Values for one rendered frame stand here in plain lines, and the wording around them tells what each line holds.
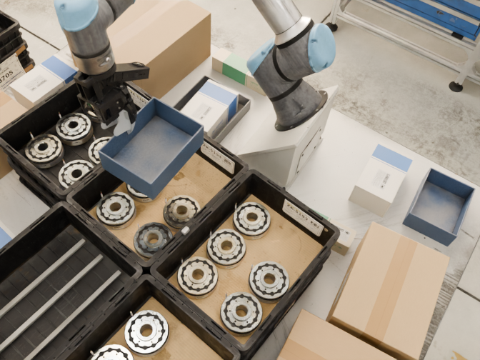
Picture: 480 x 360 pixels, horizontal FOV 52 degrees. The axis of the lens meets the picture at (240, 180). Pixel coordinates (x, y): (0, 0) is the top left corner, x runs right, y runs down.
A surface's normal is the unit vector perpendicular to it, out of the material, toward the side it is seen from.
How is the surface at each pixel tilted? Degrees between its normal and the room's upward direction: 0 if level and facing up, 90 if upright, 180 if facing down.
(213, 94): 0
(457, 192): 90
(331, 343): 0
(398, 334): 0
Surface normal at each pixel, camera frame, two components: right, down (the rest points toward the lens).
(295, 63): -0.51, 0.68
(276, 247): 0.06, -0.55
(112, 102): 0.81, 0.44
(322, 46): 0.73, -0.04
